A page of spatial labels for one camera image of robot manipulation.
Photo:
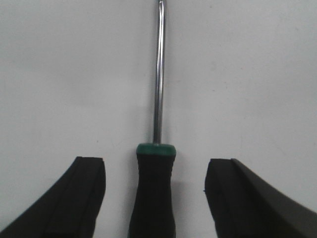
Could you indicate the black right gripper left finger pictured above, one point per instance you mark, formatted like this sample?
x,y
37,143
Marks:
x,y
69,209

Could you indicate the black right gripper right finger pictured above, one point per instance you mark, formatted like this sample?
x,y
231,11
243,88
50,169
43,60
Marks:
x,y
243,205

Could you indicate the green-handled screwdriver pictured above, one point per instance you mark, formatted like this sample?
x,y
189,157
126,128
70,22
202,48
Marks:
x,y
152,215

